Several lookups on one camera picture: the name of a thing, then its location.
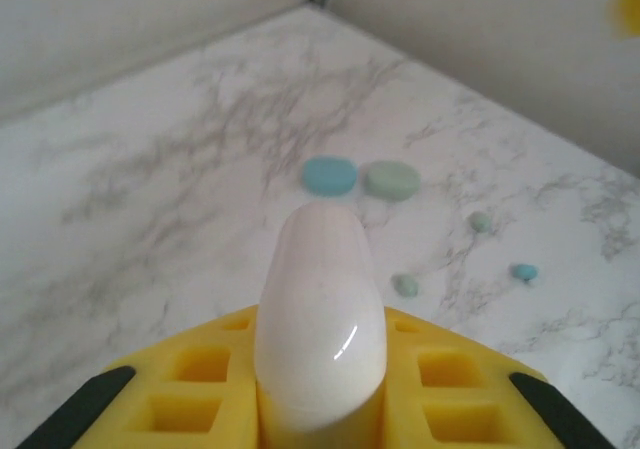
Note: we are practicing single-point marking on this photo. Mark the blue earbud charging case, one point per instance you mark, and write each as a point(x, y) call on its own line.
point(327, 176)

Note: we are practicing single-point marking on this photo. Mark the mint green earbud charging case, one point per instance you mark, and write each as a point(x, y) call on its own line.
point(392, 180)

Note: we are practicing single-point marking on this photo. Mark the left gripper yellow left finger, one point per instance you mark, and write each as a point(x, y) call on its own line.
point(240, 384)

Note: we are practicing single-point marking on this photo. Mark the white earbud charging case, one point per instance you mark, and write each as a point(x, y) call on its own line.
point(320, 319)

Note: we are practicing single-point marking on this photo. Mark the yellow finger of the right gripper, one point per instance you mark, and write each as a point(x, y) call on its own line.
point(627, 11)

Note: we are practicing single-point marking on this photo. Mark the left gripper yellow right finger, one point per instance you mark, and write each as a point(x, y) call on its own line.
point(405, 394)

